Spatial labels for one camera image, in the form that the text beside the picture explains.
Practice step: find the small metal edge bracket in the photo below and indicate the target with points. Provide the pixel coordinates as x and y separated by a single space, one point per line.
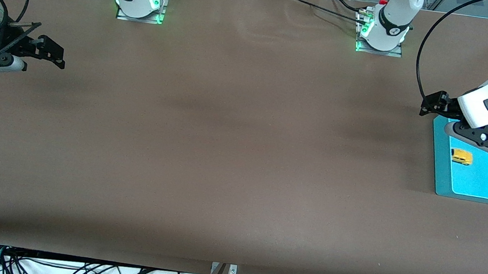
233 271

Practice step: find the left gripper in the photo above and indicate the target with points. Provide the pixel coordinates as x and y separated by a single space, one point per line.
444 104

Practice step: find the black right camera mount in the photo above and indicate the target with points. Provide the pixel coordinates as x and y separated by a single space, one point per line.
9 41

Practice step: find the turquoise storage box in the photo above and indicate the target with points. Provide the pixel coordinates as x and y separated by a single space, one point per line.
477 182

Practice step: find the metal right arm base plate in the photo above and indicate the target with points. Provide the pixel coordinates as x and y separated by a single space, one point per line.
140 18

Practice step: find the yellow beetle toy car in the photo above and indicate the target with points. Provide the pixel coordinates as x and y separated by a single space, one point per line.
461 157

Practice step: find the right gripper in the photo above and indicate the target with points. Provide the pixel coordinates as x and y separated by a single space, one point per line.
29 46

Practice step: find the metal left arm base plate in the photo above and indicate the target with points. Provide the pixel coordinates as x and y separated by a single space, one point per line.
377 51

